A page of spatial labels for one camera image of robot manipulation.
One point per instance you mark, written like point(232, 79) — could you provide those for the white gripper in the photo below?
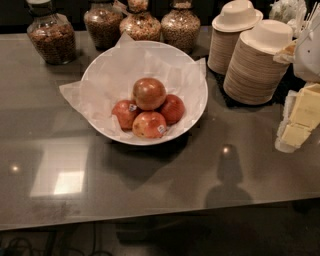
point(309, 55)

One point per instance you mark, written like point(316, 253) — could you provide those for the red apple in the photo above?
point(126, 111)
point(149, 124)
point(149, 93)
point(172, 109)

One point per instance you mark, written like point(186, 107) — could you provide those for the white bowl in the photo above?
point(143, 140)

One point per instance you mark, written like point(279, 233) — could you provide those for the clear plastic bag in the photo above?
point(291, 12)

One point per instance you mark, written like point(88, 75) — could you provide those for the glass cereal jar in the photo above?
point(51, 34)
point(139, 23)
point(180, 27)
point(102, 22)

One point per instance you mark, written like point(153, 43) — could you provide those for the white paper liner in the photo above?
point(110, 76)

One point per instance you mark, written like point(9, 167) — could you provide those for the left glass cereal jar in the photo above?
point(51, 34)

